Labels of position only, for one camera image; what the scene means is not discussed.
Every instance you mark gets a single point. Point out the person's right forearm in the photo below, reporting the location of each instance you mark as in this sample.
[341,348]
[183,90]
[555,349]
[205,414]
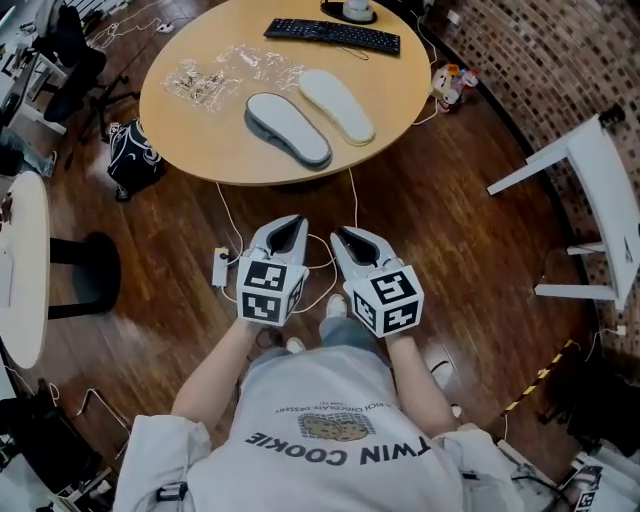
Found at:
[415,380]

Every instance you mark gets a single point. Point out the white cup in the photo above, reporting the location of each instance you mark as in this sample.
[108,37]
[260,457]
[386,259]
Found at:
[359,4]

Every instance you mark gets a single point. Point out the yellow black striped tape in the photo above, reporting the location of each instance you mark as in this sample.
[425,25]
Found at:
[537,377]

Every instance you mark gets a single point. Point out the dark figurine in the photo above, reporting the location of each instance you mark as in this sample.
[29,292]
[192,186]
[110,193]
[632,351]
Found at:
[612,116]

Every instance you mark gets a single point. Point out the white power strip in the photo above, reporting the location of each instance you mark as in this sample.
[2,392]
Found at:
[220,267]

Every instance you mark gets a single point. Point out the orange white jug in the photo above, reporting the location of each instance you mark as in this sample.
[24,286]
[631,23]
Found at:
[444,82]

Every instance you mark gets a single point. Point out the white side table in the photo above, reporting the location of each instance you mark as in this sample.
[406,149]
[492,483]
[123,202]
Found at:
[600,175]

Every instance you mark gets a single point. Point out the cream white insole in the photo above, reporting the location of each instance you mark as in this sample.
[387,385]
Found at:
[335,105]

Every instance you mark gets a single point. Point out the person's white shoe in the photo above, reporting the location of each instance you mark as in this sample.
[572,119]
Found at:
[336,306]
[296,345]

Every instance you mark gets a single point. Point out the monitor stand base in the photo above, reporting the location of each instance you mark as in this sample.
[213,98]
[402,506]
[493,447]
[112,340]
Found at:
[332,12]

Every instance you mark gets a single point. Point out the person's left forearm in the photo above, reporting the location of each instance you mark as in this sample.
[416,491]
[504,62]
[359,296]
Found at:
[215,370]

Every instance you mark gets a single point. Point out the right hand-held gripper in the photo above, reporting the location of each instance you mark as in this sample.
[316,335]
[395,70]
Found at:
[385,300]

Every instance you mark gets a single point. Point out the grey-edged white insole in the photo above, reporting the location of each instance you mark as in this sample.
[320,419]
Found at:
[290,127]

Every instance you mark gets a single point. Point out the person's blue jeans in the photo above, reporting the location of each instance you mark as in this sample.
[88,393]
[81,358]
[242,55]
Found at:
[350,337]

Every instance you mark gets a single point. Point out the clear plastic bag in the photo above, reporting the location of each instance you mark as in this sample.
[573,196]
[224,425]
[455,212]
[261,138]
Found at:
[260,62]

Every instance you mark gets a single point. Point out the black keyboard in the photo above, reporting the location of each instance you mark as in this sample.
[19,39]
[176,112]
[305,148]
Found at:
[330,34]

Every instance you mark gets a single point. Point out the black white patterned bag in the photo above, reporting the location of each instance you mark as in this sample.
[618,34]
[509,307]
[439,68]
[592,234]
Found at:
[132,160]

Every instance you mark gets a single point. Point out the small oval table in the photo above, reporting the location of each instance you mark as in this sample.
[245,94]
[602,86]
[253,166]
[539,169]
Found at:
[25,275]

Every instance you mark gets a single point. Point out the black office chair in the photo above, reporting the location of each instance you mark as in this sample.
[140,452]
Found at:
[80,85]

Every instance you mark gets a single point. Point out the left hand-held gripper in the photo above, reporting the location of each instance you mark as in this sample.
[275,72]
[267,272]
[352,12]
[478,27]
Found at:
[265,295]

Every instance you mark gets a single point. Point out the person's white t-shirt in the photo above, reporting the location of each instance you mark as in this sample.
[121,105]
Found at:
[325,400]

